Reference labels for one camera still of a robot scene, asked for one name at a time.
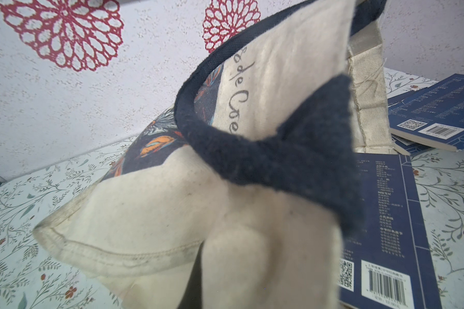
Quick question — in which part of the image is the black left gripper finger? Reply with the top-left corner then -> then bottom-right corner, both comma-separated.
177,243 -> 204,309

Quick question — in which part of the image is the beige canvas tote bag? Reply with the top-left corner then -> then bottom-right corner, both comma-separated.
33,1 -> 393,308

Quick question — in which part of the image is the dark blue book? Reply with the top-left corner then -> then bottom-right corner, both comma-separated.
388,74 -> 464,151
338,153 -> 442,308

